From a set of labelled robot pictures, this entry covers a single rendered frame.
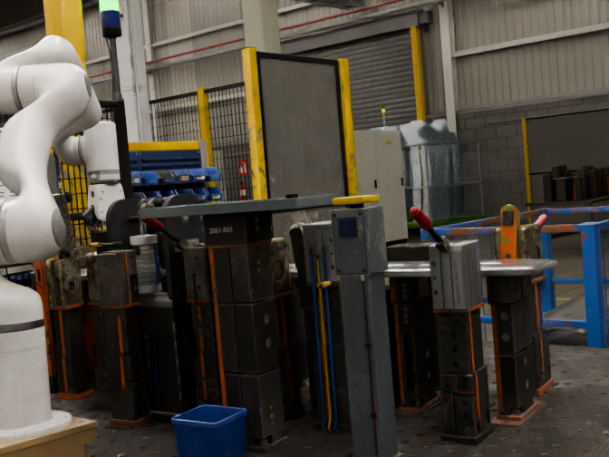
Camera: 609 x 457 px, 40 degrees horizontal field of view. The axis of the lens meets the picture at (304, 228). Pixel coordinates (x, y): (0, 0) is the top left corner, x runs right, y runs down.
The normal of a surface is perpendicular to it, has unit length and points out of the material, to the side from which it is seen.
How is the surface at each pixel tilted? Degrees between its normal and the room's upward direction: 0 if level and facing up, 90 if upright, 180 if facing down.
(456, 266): 90
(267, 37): 90
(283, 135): 91
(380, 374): 90
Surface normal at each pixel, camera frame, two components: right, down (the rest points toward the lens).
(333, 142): 0.79, -0.03
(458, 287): -0.54, 0.09
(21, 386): 0.47, -0.02
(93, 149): -0.21, 0.05
